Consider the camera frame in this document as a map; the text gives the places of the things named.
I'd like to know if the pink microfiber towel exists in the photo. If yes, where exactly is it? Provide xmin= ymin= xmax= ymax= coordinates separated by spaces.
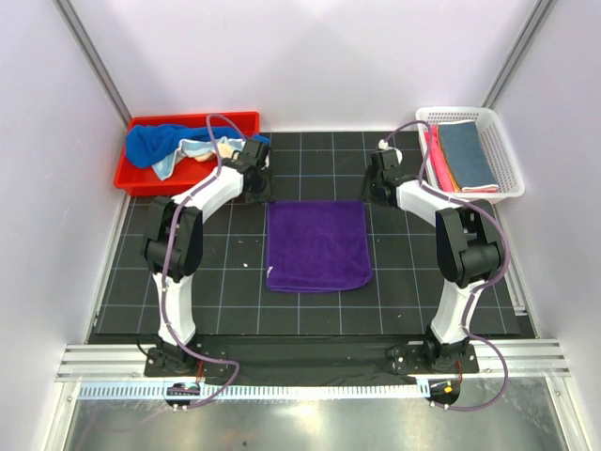
xmin=424 ymin=126 xmax=499 ymax=194

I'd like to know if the purple towel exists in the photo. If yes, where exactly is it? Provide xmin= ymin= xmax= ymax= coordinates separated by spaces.
xmin=266 ymin=200 xmax=373 ymax=293

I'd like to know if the yellow tiger print towel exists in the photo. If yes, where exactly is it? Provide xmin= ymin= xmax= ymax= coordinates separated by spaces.
xmin=436 ymin=120 xmax=500 ymax=194

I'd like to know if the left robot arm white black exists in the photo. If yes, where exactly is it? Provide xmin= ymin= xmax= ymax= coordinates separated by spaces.
xmin=142 ymin=136 xmax=270 ymax=376

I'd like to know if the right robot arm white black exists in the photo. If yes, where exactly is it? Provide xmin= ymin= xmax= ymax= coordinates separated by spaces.
xmin=365 ymin=148 xmax=508 ymax=372

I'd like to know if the light blue white towel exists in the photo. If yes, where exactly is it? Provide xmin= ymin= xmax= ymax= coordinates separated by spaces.
xmin=151 ymin=136 xmax=246 ymax=181

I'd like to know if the red plastic bin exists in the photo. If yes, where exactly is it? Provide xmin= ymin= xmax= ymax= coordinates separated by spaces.
xmin=115 ymin=109 xmax=261 ymax=198

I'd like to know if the black grid cutting mat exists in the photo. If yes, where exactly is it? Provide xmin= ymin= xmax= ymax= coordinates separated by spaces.
xmin=88 ymin=131 xmax=536 ymax=339

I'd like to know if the white perforated plastic basket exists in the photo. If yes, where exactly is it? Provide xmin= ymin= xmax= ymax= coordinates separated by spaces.
xmin=415 ymin=106 xmax=525 ymax=204

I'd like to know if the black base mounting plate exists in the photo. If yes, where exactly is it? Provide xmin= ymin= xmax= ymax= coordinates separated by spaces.
xmin=145 ymin=335 xmax=479 ymax=385

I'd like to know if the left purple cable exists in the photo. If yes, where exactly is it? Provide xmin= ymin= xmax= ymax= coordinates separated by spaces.
xmin=159 ymin=113 xmax=240 ymax=410

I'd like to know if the purple cable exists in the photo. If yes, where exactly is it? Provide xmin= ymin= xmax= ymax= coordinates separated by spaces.
xmin=159 ymin=113 xmax=240 ymax=410
xmin=378 ymin=120 xmax=512 ymax=412

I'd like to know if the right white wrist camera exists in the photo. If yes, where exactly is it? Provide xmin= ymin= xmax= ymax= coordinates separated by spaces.
xmin=378 ymin=139 xmax=403 ymax=163

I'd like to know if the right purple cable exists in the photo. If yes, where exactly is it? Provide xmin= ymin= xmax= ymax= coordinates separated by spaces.
xmin=378 ymin=120 xmax=512 ymax=412

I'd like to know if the aluminium front rail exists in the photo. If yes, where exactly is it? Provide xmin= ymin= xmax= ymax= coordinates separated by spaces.
xmin=56 ymin=339 xmax=570 ymax=380

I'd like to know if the right aluminium corner post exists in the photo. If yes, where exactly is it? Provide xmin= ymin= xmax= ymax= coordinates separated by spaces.
xmin=482 ymin=0 xmax=558 ymax=109

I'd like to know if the aluminium corner post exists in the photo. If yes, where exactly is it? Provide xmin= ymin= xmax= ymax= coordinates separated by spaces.
xmin=54 ymin=0 xmax=131 ymax=126
xmin=482 ymin=0 xmax=558 ymax=109

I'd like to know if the left aluminium corner post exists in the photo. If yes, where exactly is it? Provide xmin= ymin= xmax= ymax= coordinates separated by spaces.
xmin=54 ymin=0 xmax=131 ymax=126

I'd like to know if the white slotted cable duct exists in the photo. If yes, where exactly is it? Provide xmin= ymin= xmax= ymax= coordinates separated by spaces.
xmin=78 ymin=381 xmax=430 ymax=402

